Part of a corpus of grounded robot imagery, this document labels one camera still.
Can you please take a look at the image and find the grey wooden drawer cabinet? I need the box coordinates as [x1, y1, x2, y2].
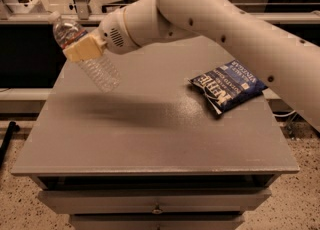
[12, 37, 298, 230]

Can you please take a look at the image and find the blue kettle chips bag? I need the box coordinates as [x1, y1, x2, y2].
[189, 60, 267, 116]

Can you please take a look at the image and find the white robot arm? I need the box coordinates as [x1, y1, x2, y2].
[63, 0, 320, 130]

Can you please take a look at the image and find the round metal drawer knob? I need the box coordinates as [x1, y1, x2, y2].
[152, 207, 163, 215]

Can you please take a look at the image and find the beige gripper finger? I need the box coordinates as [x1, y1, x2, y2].
[62, 32, 106, 62]

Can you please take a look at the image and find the black pole on floor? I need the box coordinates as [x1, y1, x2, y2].
[0, 121, 20, 167]

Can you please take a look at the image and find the grey metal railing frame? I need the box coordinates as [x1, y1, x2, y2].
[0, 0, 320, 26]

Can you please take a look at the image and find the clear plastic water bottle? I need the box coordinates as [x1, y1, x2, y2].
[48, 11, 120, 92]

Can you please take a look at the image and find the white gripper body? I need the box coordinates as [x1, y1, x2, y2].
[99, 8, 140, 55]

